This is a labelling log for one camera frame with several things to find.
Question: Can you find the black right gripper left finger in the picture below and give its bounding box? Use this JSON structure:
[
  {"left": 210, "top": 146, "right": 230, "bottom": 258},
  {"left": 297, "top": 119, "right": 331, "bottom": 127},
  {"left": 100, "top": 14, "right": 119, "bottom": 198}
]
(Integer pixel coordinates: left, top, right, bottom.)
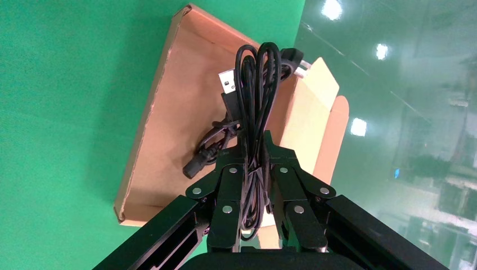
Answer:
[{"left": 93, "top": 141, "right": 248, "bottom": 270}]

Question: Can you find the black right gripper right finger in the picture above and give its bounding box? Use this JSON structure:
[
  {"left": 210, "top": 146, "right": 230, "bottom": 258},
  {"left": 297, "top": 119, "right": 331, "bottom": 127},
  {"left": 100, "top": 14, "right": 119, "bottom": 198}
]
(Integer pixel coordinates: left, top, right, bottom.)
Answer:
[{"left": 262, "top": 130, "right": 450, "bottom": 270}]

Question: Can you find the black power cord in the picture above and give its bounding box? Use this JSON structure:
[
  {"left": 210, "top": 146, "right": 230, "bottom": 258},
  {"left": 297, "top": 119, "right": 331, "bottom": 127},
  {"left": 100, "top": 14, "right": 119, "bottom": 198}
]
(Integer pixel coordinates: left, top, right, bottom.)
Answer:
[{"left": 182, "top": 47, "right": 311, "bottom": 179}]

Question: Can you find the black wired computer mouse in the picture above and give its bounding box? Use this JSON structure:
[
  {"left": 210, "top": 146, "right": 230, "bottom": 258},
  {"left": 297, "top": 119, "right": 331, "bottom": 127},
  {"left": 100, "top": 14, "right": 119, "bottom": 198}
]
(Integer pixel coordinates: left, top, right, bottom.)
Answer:
[{"left": 218, "top": 42, "right": 284, "bottom": 242}]

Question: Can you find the open brown cardboard box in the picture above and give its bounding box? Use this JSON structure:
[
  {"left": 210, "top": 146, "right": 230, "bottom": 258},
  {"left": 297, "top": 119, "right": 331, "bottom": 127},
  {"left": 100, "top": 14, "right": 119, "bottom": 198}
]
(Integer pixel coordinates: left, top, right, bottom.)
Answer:
[{"left": 113, "top": 3, "right": 350, "bottom": 250}]

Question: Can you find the green table cloth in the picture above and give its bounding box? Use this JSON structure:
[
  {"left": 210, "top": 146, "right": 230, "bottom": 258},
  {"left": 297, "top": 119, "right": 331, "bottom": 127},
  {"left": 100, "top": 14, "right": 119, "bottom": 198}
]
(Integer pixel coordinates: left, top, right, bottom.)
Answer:
[{"left": 0, "top": 0, "right": 307, "bottom": 270}]

